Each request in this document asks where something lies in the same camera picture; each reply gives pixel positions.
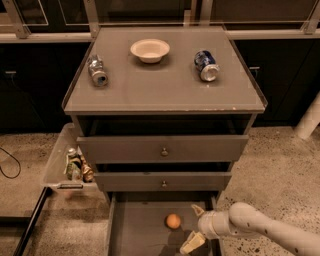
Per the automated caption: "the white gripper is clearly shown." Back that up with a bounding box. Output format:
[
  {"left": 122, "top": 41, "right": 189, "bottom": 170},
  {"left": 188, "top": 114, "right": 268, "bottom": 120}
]
[{"left": 180, "top": 204, "right": 230, "bottom": 255}]

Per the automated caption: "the orange fruit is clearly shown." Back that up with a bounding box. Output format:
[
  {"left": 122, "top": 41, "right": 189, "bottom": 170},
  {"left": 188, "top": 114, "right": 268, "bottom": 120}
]
[{"left": 166, "top": 213, "right": 181, "bottom": 229}]

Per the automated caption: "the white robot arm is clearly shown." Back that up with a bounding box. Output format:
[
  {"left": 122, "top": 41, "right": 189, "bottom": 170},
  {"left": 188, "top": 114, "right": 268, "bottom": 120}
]
[{"left": 180, "top": 99, "right": 320, "bottom": 256}]

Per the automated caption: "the grey top drawer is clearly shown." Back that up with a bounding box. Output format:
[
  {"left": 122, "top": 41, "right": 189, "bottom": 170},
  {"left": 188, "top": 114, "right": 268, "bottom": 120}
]
[{"left": 77, "top": 135, "right": 248, "bottom": 164}]

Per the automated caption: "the grey middle drawer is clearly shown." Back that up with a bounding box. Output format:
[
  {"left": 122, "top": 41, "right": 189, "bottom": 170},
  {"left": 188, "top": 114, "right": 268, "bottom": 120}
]
[{"left": 95, "top": 172, "right": 231, "bottom": 192}]

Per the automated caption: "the grey drawer cabinet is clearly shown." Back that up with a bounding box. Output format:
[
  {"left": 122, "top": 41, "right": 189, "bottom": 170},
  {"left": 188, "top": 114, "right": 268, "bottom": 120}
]
[{"left": 61, "top": 26, "right": 268, "bottom": 256}]

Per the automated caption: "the brown snack item in bin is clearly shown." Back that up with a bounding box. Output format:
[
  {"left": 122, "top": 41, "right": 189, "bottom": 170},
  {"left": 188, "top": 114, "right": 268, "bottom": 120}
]
[{"left": 81, "top": 157, "right": 94, "bottom": 183}]

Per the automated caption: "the green crumpled can in bin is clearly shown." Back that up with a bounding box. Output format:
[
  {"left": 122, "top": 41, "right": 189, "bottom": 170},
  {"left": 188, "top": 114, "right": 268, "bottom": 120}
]
[{"left": 64, "top": 148, "right": 82, "bottom": 181}]

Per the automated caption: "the clear plastic bin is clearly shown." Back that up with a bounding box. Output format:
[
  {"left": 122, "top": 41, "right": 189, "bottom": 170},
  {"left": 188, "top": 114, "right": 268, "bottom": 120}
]
[{"left": 41, "top": 123, "right": 97, "bottom": 192}]

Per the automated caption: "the crushed blue can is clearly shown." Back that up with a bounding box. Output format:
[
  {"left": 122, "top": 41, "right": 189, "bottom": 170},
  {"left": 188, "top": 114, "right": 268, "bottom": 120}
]
[{"left": 194, "top": 50, "right": 220, "bottom": 82}]

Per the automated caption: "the white paper bowl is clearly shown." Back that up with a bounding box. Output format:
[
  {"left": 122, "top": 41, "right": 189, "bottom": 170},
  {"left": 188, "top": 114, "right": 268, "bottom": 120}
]
[{"left": 130, "top": 39, "right": 170, "bottom": 64}]

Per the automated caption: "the crushed silver can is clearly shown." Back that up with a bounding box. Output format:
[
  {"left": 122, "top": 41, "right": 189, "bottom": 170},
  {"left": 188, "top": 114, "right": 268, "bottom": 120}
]
[{"left": 87, "top": 54, "right": 108, "bottom": 87}]

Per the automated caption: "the black floor rail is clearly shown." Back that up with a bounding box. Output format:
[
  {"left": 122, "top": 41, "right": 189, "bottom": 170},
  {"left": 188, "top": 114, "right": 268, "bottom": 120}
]
[{"left": 13, "top": 187, "right": 52, "bottom": 256}]

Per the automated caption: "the black cable on floor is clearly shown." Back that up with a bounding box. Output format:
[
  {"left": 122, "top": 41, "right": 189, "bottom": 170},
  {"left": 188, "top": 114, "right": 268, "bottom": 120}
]
[{"left": 0, "top": 147, "right": 22, "bottom": 180}]

